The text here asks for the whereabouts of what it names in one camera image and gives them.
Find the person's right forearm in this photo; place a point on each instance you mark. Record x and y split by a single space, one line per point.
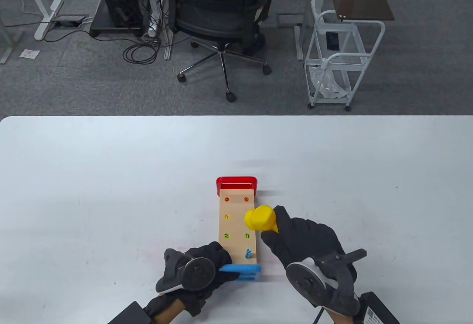
342 319

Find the person's right hand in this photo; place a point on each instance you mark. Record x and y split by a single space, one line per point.
306 242

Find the black floor socket box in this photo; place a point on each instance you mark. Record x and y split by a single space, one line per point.
68 20

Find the clear plastic bag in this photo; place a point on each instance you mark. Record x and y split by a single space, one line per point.
329 87

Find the rainbow wooden hammer bench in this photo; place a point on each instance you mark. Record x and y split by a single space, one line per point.
236 224

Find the person's left forearm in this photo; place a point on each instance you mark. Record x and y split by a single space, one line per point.
168 313

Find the set of colourful pegs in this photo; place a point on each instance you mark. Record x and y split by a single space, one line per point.
248 253

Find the white office desk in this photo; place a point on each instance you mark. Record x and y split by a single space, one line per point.
50 17

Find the white utility cart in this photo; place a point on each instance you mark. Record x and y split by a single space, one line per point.
317 9

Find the yellow toy hammer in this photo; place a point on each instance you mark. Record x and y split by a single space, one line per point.
258 218

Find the white power strip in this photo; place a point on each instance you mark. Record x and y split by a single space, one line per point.
153 24

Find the black forearm battery pack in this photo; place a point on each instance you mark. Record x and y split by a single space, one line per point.
380 313
129 314

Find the aluminium frame post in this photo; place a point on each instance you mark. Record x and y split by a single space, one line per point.
299 43
11 48
169 46

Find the black phone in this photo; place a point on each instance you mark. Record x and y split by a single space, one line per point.
332 41

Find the black computer stand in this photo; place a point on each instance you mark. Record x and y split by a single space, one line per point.
101 24

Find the black handheld controller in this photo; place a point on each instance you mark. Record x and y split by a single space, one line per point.
306 283
197 274

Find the black office chair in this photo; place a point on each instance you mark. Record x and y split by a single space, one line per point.
218 24

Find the person's left hand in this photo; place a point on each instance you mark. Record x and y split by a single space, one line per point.
210 255

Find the white paper scrap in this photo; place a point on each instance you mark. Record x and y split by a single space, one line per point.
29 54

